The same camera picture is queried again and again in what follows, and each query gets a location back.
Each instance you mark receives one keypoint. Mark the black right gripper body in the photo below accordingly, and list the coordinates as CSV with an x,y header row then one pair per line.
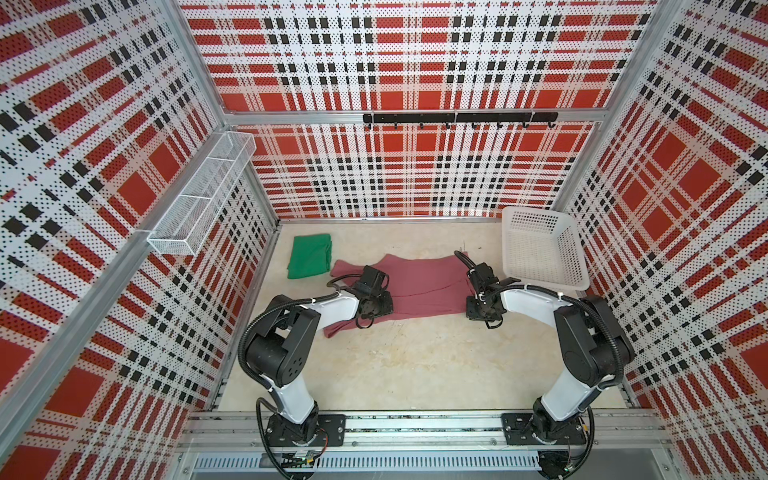
x,y
476,310

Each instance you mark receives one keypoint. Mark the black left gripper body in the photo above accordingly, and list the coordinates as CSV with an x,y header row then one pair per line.
x,y
380,305

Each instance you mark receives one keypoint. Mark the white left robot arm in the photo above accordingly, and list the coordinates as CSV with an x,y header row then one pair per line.
x,y
276,345

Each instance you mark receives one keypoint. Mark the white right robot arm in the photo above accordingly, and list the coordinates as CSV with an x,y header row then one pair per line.
x,y
594,348

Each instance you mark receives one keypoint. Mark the white perforated plastic basket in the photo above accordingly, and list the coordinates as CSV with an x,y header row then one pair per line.
x,y
543,247

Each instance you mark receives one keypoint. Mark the maroon tank top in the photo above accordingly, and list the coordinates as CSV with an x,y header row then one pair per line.
x,y
420,288

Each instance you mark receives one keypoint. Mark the green tank top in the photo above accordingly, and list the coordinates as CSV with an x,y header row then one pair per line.
x,y
310,256

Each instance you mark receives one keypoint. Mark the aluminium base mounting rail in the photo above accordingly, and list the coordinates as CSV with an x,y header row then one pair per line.
x,y
429,430

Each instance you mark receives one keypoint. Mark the black wall hook rail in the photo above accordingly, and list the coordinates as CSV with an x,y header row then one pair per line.
x,y
524,118

